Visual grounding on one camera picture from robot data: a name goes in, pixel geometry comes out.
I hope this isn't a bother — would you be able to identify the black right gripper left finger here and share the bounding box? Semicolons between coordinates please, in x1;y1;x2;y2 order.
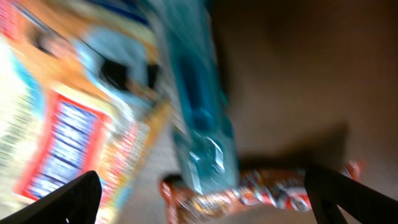
1;170;102;224

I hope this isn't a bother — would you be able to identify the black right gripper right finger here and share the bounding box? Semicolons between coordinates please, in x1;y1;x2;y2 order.
305;166;397;224

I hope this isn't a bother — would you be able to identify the orange red candy bar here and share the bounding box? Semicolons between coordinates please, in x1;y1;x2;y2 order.
159;167;312;224

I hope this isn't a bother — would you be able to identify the yellow white snack bag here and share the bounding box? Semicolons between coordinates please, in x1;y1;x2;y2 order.
1;0;169;223

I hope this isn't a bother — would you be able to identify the blue Listerine mouthwash bottle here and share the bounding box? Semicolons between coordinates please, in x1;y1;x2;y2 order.
146;0;240;195

